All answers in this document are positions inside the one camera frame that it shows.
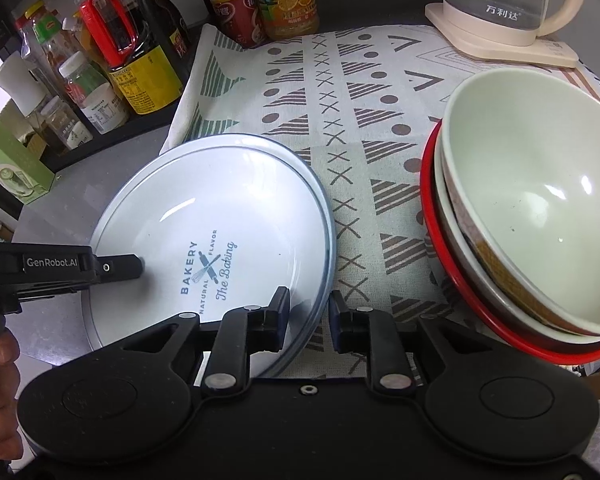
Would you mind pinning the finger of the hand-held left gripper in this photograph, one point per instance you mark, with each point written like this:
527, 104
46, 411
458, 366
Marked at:
122, 267

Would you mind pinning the green cap sauce bottle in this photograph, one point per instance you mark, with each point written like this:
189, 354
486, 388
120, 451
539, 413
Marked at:
47, 45

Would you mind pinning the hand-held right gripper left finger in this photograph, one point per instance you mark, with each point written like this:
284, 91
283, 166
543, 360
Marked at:
280, 317

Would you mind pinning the person's left hand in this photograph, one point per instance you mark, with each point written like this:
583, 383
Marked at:
0, 400

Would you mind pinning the patterned table cloth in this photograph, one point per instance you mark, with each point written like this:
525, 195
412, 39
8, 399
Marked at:
360, 110

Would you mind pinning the white cap seasoning jar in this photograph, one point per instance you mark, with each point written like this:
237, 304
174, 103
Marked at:
100, 110

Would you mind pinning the white printed plate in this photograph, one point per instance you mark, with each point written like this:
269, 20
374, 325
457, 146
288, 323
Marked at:
220, 200

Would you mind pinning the red drink can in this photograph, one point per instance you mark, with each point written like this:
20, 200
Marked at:
235, 15

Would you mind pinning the orange juice bottle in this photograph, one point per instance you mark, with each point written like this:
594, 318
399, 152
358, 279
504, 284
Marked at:
285, 0

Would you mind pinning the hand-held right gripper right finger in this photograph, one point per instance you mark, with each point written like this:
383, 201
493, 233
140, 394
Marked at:
336, 320

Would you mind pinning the red rimmed bowl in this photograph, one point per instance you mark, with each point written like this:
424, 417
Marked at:
426, 185

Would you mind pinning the small spice jar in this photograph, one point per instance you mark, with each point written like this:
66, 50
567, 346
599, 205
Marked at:
67, 130

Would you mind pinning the large white bowl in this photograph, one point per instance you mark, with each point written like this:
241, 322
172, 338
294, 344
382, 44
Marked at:
530, 175

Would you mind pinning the green cardboard box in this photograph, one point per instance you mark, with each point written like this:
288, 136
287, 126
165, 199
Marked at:
15, 170

